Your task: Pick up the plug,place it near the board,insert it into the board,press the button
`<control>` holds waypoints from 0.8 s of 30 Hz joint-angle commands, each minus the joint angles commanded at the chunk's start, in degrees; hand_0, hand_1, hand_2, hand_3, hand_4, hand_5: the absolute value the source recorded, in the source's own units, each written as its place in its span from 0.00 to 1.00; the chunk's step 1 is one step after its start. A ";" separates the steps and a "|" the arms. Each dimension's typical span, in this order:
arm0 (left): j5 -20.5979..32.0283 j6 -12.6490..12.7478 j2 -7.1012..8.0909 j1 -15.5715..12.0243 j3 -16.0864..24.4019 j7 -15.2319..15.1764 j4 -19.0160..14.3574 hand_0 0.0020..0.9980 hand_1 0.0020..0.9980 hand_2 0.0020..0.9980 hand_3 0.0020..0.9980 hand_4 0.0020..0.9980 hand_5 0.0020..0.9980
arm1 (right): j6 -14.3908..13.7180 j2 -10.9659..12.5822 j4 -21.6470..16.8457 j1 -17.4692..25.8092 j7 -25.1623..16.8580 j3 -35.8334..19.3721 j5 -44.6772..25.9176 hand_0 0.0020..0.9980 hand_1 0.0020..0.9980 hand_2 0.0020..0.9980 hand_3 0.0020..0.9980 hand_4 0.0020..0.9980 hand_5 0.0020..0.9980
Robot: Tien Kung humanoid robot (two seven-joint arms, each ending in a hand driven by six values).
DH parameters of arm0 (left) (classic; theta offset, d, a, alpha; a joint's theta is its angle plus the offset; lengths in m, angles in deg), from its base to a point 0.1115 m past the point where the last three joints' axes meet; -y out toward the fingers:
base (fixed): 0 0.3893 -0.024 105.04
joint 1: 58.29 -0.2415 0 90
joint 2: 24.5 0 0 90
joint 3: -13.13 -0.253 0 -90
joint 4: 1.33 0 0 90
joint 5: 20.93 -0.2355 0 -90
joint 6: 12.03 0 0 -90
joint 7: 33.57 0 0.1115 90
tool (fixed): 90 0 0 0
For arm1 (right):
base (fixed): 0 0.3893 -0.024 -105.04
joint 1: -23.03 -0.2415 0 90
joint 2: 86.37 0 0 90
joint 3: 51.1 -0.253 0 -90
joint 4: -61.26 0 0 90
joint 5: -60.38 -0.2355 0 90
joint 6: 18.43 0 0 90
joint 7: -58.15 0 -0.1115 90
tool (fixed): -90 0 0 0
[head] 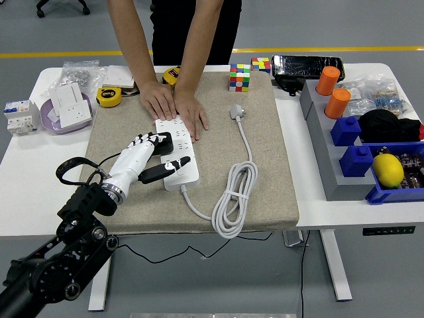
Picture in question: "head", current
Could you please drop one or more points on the person's right hand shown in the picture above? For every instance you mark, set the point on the person's right hand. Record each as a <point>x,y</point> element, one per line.
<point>158,100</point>

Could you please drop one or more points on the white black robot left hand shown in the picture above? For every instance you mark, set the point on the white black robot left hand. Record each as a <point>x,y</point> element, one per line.
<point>129,159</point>

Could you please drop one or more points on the person's left hand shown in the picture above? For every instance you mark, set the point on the person's left hand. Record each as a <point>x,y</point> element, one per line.
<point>190,112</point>

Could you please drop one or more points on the black plug adapter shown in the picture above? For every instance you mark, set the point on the black plug adapter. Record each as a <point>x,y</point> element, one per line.
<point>165,147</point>

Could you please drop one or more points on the white power strip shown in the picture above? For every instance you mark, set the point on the white power strip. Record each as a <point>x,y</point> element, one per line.
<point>189,177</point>

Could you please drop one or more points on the person's left forearm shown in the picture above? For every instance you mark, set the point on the person's left forearm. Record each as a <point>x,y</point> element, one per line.
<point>197,43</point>

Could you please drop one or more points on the person's right forearm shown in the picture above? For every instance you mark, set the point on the person's right forearm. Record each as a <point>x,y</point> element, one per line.
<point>132,39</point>

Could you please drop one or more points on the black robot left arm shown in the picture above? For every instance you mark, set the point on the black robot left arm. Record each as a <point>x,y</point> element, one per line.
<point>89,198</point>

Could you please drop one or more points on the yellow tape measure red label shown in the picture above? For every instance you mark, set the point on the yellow tape measure red label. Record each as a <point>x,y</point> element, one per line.
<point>171,77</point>

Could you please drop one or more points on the grey-brown mat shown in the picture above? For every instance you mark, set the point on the grey-brown mat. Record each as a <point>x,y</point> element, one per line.
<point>215,159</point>

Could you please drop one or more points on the colourful puzzle cube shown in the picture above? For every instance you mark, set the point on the colourful puzzle cube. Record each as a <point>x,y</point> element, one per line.
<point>239,78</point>
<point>261,65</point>

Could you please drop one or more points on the clear bag of screws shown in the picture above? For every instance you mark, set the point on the clear bag of screws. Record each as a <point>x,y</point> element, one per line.
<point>79,75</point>

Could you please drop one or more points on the purple bowl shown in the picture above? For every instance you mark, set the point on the purple bowl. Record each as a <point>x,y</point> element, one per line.
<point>47,121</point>

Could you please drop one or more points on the black stand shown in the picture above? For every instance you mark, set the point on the black stand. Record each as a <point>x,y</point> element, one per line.
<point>289,85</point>

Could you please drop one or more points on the white circuit breaker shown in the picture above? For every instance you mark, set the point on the white circuit breaker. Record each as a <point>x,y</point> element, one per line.
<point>19,118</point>

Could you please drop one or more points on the glossy black wrapped box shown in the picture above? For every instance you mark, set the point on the glossy black wrapped box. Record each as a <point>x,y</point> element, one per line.
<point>306,65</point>

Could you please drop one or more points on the white table leg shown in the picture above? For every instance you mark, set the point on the white table leg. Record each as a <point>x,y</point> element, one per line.
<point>337,265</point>
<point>101,288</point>

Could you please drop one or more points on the orange cylinder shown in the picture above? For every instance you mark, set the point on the orange cylinder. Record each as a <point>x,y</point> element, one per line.
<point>327,80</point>
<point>337,103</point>

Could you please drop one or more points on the grey stepped block base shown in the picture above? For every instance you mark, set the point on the grey stepped block base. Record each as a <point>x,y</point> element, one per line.
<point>325,159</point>

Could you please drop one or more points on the black office chair base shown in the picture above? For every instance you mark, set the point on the black office chair base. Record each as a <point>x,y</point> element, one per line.
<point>42,10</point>

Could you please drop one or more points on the blue block with knob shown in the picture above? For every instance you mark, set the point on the blue block with knob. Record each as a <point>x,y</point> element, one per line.
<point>355,163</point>
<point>345,131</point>

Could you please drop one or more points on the grey box under table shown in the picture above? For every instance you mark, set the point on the grey box under table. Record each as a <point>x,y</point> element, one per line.
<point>294,240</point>

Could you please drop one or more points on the clear bag of small parts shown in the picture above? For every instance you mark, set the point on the clear bag of small parts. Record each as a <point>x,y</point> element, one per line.
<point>355,95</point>

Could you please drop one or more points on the black cloth bundle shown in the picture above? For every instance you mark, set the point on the black cloth bundle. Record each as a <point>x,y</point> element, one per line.
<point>382,126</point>

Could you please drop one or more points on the clear bag of resistors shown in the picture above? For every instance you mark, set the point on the clear bag of resistors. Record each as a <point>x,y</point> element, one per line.
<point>390,98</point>

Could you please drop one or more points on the blue plastic bin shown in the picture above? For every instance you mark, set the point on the blue plastic bin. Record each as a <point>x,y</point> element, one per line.
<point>378,196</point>

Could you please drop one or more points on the yellow lemon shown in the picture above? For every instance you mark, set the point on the yellow lemon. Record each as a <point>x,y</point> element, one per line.
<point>388,171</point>

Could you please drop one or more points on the dark cylindrical components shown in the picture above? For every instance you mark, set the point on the dark cylindrical components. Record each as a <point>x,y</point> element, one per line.
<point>413,166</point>

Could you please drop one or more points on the black table control panel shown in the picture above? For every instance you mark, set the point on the black table control panel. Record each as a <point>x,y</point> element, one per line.
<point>388,231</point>

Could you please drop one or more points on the white wall switch plate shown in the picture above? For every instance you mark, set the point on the white wall switch plate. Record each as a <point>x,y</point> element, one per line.
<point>117,77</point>

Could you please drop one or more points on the white wall socket panel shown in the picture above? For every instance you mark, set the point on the white wall socket panel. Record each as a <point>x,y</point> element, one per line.
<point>75,115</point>

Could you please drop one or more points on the white switch panel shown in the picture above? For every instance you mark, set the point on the white switch panel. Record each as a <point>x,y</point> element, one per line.
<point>65,95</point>

